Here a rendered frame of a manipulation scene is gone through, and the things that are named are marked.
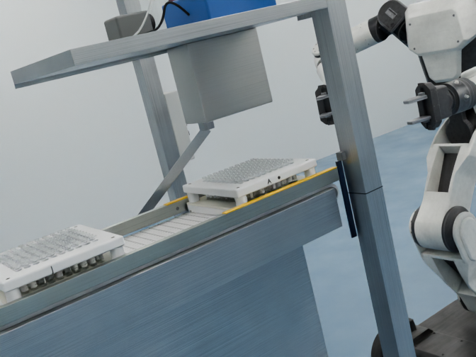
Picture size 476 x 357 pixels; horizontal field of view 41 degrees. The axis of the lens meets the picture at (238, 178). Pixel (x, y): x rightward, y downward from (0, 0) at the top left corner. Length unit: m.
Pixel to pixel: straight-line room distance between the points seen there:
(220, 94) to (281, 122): 4.56
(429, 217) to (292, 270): 0.64
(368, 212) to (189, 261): 0.48
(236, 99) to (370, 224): 0.46
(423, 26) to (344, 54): 0.64
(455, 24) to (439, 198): 0.53
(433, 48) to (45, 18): 3.66
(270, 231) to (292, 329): 0.27
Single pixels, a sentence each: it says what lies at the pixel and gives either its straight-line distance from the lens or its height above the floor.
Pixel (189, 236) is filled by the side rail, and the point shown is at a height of 0.93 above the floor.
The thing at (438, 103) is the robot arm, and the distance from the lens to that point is 1.75.
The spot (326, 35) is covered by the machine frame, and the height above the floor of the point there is 1.26.
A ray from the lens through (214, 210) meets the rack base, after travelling 1.54.
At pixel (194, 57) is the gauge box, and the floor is 1.28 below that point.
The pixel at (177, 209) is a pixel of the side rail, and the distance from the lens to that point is 1.64.
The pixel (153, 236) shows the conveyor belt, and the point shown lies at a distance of 1.52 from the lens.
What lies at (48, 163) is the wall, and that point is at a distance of 5.17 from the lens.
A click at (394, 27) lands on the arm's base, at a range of 2.26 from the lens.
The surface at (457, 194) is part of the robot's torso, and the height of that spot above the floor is 0.69.
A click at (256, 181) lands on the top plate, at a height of 0.98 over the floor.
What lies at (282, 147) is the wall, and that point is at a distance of 6.20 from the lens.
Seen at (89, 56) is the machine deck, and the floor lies 1.33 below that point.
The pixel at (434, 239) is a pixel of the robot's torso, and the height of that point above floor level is 0.58.
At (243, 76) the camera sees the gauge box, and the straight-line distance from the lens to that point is 1.69.
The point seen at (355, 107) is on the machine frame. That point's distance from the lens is 1.55.
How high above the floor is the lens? 1.29
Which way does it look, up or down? 12 degrees down
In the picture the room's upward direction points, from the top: 14 degrees counter-clockwise
